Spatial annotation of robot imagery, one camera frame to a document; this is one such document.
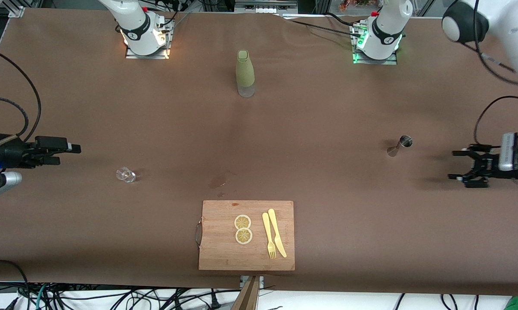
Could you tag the lemon slice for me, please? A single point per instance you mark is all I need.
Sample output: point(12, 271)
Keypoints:
point(242, 222)
point(243, 236)

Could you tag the yellow plastic knife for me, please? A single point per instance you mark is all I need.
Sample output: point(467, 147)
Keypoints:
point(275, 228)

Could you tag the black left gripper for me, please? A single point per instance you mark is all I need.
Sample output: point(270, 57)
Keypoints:
point(488, 165)

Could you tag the yellow plastic fork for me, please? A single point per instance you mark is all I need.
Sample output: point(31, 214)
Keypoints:
point(266, 228)

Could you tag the small metal bracket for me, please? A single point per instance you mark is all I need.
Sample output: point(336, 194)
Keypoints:
point(243, 280)

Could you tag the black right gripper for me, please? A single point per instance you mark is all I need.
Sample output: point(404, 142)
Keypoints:
point(10, 154)

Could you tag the grey equipment box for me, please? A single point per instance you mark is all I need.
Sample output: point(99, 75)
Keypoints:
point(265, 4)

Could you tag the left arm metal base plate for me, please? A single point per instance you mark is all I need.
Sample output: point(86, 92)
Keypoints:
point(370, 62)

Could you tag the brown table cover sheet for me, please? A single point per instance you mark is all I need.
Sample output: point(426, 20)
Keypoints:
point(370, 215)

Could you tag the wooden post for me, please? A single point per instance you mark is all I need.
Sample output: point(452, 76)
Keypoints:
point(248, 299)

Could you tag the red orange packaging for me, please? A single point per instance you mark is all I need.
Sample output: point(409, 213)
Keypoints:
point(353, 4)

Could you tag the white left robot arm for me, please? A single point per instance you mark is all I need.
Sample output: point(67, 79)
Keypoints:
point(513, 34)

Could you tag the clear glass beaker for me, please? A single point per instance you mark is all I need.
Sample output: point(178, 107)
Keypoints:
point(126, 175)

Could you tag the aluminium frame profile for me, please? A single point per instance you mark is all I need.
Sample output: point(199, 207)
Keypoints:
point(17, 10)

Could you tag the steel jigger measuring cup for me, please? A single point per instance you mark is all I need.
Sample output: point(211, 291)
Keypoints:
point(404, 141)

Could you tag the green sleeved glass bottle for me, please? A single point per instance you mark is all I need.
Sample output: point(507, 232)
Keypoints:
point(245, 73)

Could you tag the wooden cutting board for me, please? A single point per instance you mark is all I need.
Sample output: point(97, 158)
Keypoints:
point(224, 254)

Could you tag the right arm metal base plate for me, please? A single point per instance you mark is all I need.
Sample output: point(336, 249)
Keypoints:
point(131, 55)

